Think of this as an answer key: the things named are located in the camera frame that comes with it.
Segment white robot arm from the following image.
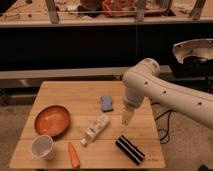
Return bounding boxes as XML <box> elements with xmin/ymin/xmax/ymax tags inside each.
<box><xmin>122</xmin><ymin>58</ymin><xmax>213</xmax><ymax>129</ymax></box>

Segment blue sponge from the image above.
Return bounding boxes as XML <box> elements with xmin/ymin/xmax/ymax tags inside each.
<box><xmin>101</xmin><ymin>96</ymin><xmax>113</xmax><ymax>112</ymax></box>

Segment black rectangular box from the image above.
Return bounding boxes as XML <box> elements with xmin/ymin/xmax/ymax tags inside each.
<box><xmin>115</xmin><ymin>135</ymin><xmax>145</xmax><ymax>165</ymax></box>

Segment white plastic bottle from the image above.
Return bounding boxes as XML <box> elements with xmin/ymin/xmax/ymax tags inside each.
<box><xmin>80</xmin><ymin>114</ymin><xmax>110</xmax><ymax>146</ymax></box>

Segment wooden table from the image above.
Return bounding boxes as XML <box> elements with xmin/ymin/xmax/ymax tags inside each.
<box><xmin>10</xmin><ymin>81</ymin><xmax>165</xmax><ymax>169</ymax></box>

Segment orange carrot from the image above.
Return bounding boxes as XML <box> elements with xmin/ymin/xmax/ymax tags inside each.
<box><xmin>68</xmin><ymin>142</ymin><xmax>80</xmax><ymax>168</ymax></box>

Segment orange bowl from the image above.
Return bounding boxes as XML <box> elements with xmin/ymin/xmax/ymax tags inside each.
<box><xmin>34</xmin><ymin>105</ymin><xmax>70</xmax><ymax>137</ymax></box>

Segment white and black machine housing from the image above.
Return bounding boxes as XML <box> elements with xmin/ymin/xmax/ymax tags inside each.
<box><xmin>171</xmin><ymin>38</ymin><xmax>213</xmax><ymax>78</ymax></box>

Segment white paper cup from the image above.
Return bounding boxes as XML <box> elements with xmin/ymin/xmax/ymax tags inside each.
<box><xmin>30</xmin><ymin>135</ymin><xmax>55</xmax><ymax>160</ymax></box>

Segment orange object on shelf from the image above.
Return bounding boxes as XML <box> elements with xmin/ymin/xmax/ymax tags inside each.
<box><xmin>101</xmin><ymin>0</ymin><xmax>138</xmax><ymax>18</ymax></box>

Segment black cable on floor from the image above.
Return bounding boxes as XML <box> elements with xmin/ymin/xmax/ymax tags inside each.
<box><xmin>153</xmin><ymin>109</ymin><xmax>174</xmax><ymax>145</ymax></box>

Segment grey metal rail bench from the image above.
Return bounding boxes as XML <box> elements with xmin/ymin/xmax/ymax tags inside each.
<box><xmin>0</xmin><ymin>65</ymin><xmax>173</xmax><ymax>90</ymax></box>

